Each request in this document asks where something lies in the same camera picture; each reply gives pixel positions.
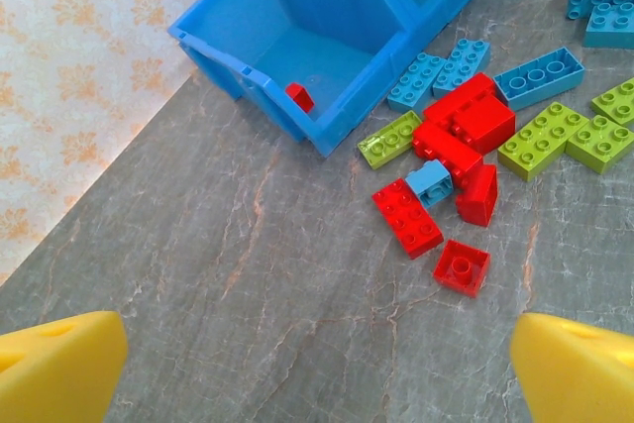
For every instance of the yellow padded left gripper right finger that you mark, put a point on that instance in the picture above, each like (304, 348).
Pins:
(579, 378)

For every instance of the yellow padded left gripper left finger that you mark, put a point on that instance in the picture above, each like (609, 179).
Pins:
(54, 373)

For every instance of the small red lego brick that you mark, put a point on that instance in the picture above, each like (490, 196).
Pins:
(461, 268)
(299, 96)

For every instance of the green lego brick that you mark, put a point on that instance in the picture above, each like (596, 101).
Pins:
(540, 140)
(602, 145)
(389, 143)
(616, 102)

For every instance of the small blue lego brick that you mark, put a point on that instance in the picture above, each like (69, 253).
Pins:
(430, 186)

